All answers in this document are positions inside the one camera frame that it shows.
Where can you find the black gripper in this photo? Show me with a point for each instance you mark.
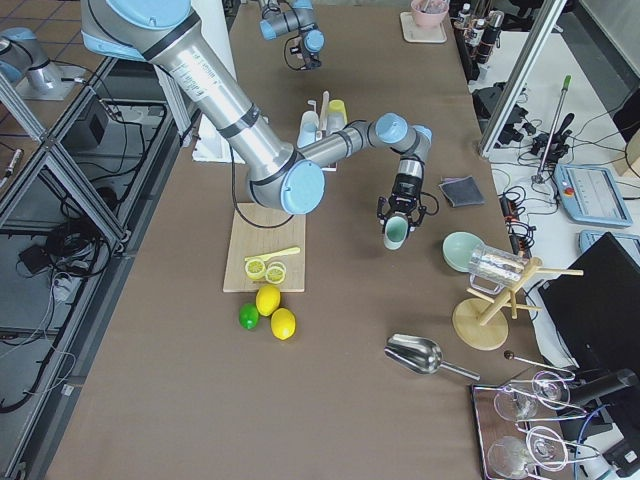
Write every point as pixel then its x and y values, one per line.
pixel 314 54
pixel 406 188

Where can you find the green cup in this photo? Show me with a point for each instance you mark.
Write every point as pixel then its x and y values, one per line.
pixel 395 232

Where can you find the yellow cup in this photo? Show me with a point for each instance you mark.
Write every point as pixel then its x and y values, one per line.
pixel 337 107

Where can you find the blue cup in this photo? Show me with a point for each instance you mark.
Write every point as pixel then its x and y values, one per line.
pixel 308 129

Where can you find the grey cup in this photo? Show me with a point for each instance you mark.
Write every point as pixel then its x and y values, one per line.
pixel 335 121

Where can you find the grey cloth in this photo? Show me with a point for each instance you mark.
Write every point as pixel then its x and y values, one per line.
pixel 461 192

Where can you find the green bowl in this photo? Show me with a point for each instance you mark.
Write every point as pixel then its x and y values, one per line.
pixel 457 248

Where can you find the cream tray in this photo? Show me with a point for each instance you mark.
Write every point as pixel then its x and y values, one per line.
pixel 413 33

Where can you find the glass mug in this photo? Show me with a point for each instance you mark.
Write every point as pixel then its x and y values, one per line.
pixel 492 269

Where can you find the yellow knife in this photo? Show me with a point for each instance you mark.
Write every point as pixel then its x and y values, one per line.
pixel 280 253

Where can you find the pink bowl with ice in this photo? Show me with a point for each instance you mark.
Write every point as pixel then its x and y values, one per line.
pixel 429 13

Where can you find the wooden mug tree stand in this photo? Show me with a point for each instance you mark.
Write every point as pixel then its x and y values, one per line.
pixel 480 321

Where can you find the lemon slice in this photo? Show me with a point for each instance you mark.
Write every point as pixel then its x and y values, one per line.
pixel 275 273
pixel 255 268

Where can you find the metal scoop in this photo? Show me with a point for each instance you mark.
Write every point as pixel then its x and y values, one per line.
pixel 422 355

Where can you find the wooden cutting board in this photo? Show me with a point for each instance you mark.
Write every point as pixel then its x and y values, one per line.
pixel 247 240

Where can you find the upper yellow lemon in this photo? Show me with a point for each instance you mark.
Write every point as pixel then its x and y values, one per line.
pixel 268 299

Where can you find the yellow lemon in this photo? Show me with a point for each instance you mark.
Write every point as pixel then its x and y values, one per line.
pixel 268 299
pixel 283 324

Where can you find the lower yellow lemon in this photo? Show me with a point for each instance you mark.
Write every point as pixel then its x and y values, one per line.
pixel 283 324

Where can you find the lime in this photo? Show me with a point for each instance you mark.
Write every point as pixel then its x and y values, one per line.
pixel 248 316

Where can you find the blue teach pendant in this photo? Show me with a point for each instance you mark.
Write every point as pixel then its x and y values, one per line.
pixel 590 195
pixel 629 242

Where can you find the black monitor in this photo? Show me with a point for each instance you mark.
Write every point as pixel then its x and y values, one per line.
pixel 597 313

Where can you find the metal stick with green tip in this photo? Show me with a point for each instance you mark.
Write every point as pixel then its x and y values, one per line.
pixel 538 176

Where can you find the wine glass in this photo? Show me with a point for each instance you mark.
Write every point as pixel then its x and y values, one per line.
pixel 524 400
pixel 542 449

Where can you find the white wire cup rack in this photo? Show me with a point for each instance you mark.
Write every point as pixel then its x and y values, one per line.
pixel 321 108

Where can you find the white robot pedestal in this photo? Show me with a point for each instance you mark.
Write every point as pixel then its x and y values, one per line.
pixel 209 145

